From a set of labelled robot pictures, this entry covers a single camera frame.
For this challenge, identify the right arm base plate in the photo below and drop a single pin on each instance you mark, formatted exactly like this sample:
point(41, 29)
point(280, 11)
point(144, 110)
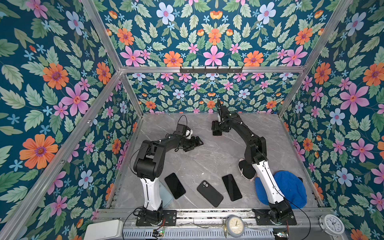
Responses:
point(263, 217)

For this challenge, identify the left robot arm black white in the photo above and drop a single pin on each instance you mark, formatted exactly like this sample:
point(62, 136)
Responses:
point(150, 160)

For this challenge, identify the black hook rail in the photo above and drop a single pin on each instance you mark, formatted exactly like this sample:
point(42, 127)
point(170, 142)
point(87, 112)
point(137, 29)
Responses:
point(211, 70)

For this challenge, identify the round beige clock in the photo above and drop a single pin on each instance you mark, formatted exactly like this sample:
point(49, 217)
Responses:
point(235, 226)

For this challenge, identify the light blue phone case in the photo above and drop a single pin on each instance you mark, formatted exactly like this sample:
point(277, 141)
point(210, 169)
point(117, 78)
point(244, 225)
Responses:
point(165, 195)

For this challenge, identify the aluminium front rail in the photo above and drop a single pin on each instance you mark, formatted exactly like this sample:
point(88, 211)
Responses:
point(207, 214)

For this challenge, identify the white box device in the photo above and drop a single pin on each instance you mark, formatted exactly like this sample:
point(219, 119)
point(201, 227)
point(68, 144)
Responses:
point(104, 230)

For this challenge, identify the blue cloth hat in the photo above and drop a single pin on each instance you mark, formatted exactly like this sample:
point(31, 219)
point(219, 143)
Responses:
point(290, 185)

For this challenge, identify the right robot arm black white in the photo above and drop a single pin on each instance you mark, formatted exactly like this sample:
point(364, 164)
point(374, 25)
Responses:
point(256, 156)

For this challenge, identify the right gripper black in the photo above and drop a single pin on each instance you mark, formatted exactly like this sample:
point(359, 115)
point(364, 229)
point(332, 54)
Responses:
point(214, 126)

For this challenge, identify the black phone pink edge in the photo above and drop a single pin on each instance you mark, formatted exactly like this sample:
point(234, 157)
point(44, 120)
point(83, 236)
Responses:
point(217, 132)

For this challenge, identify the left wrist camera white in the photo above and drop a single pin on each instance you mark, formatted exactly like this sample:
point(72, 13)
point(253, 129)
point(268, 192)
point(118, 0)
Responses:
point(188, 133)

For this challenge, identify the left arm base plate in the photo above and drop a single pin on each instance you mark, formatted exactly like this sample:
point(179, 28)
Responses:
point(148, 218)

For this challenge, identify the black phone case camera cutout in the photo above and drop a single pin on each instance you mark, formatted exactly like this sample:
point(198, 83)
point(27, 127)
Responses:
point(210, 193)

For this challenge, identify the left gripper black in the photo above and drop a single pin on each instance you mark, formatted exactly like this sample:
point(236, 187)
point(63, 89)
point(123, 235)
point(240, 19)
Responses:
point(193, 144)

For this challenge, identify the white alarm clock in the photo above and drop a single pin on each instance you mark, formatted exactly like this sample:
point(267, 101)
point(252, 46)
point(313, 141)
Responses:
point(331, 225)

